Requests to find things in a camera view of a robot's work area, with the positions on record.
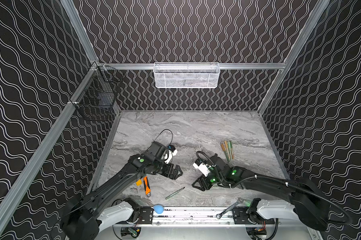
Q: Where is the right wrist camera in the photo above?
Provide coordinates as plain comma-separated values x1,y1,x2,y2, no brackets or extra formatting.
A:
193,159,211,177

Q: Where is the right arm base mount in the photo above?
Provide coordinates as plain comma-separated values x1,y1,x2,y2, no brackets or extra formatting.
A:
232,207,275,225

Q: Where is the black wire basket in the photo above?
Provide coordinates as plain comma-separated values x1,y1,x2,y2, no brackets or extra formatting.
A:
73,63,126,122

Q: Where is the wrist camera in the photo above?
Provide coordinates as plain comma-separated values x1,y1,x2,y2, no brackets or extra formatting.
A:
193,159,211,177
163,145,177,164

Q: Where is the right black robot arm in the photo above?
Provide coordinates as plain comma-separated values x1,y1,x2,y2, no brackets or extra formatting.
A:
192,151,352,231

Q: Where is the white wire mesh basket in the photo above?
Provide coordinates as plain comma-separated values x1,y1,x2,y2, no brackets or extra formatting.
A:
153,62,221,89

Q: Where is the light green pen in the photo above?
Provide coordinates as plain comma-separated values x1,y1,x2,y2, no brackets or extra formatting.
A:
228,141,234,160

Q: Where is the blue ball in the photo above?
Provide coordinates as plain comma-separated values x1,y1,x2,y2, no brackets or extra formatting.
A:
153,204,164,215

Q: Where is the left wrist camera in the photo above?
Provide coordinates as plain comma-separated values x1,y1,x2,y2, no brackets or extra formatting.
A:
163,145,177,164

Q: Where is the silver wrench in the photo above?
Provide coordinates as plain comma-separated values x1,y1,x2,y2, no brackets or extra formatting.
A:
216,198,245,220

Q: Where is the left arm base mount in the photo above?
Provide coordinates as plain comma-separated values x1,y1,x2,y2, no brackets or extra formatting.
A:
120,206,154,225

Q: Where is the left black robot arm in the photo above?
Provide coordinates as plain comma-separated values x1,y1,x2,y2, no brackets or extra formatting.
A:
59,141,183,240

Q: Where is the orange utility knife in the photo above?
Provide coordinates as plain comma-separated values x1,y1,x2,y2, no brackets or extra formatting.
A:
143,176,151,197

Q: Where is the tan pen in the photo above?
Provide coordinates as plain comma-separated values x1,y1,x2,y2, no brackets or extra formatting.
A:
224,140,231,161

